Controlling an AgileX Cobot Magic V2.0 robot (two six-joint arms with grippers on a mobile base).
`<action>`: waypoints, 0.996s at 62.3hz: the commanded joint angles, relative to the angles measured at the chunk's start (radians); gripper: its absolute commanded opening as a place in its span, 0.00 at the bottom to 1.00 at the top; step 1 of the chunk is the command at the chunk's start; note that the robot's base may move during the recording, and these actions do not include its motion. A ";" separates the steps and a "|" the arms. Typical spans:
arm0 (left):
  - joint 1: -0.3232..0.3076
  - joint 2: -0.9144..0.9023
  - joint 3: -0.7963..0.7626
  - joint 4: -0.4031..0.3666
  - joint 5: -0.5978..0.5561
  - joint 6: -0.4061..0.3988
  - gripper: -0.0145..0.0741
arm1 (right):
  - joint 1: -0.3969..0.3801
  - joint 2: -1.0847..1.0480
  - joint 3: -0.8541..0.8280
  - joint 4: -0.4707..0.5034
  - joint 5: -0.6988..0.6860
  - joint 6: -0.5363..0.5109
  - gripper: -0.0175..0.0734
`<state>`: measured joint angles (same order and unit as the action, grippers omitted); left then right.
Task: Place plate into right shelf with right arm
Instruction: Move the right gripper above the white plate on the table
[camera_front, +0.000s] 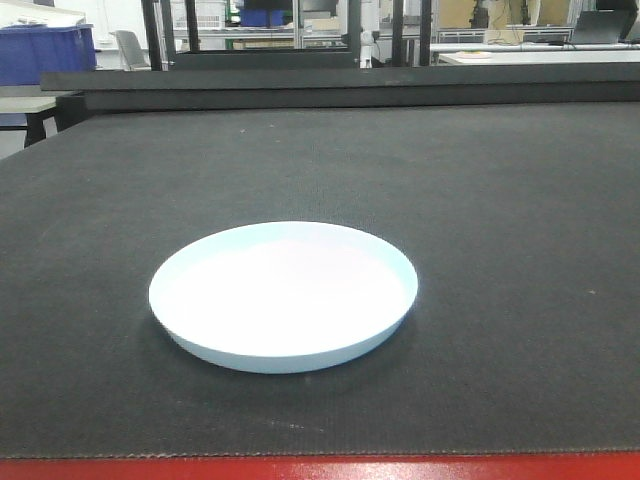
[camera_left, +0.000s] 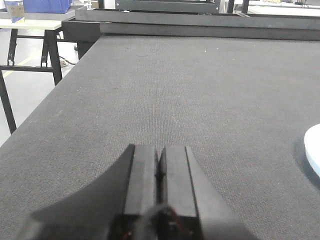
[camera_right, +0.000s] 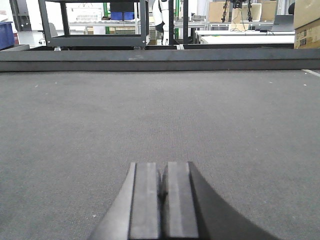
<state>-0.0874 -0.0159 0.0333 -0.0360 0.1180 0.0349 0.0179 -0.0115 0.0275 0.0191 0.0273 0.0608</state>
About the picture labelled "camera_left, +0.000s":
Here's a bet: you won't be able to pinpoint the black metal frame rails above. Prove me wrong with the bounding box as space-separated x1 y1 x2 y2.
62 8 320 56

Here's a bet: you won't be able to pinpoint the black woven table mat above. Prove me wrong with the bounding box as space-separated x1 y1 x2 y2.
0 36 320 240

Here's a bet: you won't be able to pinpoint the blue cup with brown label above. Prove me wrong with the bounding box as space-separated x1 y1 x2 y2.
4 0 25 24

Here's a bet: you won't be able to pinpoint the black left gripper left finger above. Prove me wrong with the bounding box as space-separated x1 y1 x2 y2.
17 144 158 240

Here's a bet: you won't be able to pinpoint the white blue round plate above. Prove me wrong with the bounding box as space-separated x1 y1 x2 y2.
303 124 320 177

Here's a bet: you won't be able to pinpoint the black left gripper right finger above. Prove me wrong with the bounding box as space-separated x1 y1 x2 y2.
158 145 257 240

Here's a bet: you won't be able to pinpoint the large blue storage crate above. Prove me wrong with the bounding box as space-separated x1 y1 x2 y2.
23 0 72 14

